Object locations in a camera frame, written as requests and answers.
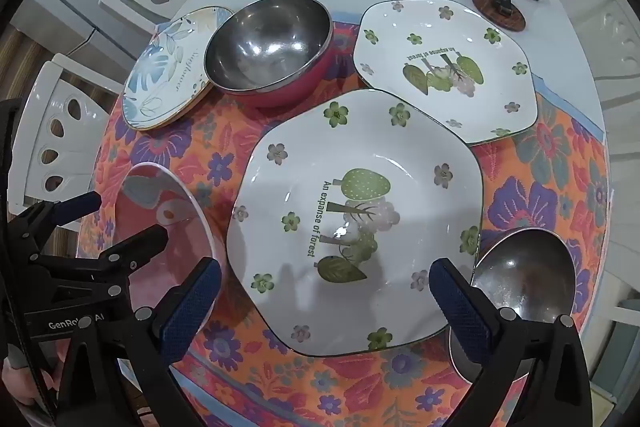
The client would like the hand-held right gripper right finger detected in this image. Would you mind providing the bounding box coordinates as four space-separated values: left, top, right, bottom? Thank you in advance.
429 258 593 427

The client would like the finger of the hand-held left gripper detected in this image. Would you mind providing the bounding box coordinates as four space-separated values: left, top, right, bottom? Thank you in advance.
10 191 103 229
30 226 169 274

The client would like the brown round coaster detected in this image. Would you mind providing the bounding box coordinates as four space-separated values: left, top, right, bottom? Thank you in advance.
471 0 527 32

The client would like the person's left hand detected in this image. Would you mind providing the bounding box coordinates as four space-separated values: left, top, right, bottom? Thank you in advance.
0 342 53 413

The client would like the hexagonal white floral plate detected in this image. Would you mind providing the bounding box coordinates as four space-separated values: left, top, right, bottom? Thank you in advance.
226 88 485 358
352 0 540 146

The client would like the orange floral table cloth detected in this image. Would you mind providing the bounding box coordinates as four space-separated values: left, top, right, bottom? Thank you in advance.
75 9 613 427

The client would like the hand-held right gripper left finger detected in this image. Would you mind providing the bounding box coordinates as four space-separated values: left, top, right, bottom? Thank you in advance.
55 257 223 427

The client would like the steel bowl blue outside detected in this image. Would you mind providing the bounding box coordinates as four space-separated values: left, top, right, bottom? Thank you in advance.
447 228 577 385

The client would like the steel bowl pink outside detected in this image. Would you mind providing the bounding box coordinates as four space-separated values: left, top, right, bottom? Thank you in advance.
202 0 335 108

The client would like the pink cartoon bowl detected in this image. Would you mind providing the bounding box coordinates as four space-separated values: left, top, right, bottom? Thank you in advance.
114 162 228 323

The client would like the round blue leaf plate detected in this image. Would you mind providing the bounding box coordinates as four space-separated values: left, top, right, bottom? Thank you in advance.
121 6 236 131

